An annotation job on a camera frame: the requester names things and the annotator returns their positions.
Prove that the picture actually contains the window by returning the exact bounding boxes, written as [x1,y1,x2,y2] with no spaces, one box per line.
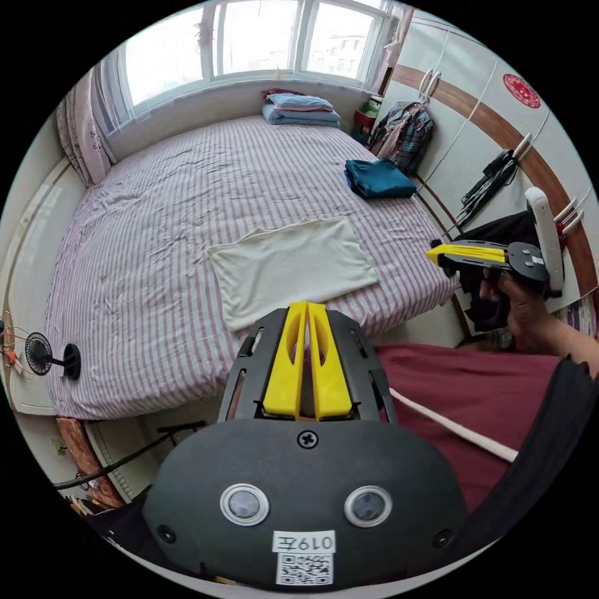
[100,0,399,111]

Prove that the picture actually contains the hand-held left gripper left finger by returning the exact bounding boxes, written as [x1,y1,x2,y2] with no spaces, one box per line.
[262,301,308,419]

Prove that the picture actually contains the black cable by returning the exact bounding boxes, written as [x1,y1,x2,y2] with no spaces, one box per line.
[55,421,208,491]

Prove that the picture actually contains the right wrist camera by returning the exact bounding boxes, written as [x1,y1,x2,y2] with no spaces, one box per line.
[524,187,566,292]

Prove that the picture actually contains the bed with striped sheet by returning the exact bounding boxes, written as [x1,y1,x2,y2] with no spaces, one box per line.
[44,114,465,422]

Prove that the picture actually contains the hanging clothes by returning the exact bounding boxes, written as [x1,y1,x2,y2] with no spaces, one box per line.
[368,100,439,175]

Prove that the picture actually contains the white t-shirt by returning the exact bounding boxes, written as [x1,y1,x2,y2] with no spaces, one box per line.
[207,215,381,332]

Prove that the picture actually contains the pink curtain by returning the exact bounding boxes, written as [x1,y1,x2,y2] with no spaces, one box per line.
[55,70,117,189]

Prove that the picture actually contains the person's right hand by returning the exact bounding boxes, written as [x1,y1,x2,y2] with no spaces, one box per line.
[479,268,565,353]

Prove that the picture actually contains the folded blue quilts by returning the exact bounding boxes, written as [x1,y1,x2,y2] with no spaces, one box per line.
[261,89,343,127]

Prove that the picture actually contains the small black fan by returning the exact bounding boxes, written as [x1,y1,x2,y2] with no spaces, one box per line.
[24,331,82,381]

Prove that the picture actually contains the pile of clothes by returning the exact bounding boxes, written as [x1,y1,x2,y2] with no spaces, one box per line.
[344,157,418,199]

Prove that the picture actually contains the white cupboard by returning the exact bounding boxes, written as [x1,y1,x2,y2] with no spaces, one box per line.
[374,16,599,319]

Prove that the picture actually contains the person's body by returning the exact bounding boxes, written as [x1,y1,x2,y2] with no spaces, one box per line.
[374,344,599,570]

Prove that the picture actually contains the person's right forearm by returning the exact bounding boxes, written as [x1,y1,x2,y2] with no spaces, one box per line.
[517,314,599,380]

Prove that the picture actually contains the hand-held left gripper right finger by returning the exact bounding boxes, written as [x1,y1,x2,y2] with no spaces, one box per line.
[307,301,353,421]

